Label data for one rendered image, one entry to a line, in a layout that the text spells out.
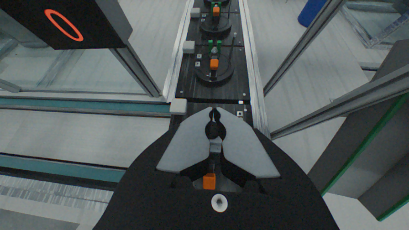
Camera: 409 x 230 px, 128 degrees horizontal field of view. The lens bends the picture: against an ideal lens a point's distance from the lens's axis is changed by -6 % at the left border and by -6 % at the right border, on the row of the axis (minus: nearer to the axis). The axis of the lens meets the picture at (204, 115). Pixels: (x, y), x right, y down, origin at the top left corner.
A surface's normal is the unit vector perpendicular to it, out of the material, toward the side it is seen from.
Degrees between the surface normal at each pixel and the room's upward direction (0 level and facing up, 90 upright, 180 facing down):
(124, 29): 90
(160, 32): 0
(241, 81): 0
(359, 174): 45
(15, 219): 0
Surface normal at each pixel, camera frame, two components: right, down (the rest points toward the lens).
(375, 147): -0.18, 0.36
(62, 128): -0.03, -0.38
